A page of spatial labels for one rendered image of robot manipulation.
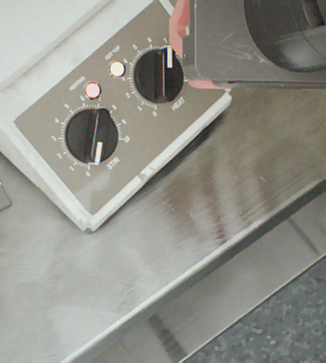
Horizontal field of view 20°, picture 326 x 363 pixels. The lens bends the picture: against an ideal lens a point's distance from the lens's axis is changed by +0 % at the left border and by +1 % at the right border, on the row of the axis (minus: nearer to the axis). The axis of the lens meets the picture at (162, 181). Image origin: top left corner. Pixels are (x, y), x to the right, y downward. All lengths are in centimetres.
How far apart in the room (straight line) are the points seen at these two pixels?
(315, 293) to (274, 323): 8
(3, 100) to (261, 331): 86
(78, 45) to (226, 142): 12
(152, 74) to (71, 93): 5
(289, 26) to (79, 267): 25
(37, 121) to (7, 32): 5
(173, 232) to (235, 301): 69
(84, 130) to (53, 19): 6
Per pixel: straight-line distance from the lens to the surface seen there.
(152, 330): 123
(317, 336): 134
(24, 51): 52
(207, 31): 38
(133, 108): 54
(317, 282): 136
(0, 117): 52
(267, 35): 38
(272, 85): 40
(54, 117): 53
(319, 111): 61
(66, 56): 53
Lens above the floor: 129
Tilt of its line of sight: 69 degrees down
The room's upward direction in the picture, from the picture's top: 6 degrees clockwise
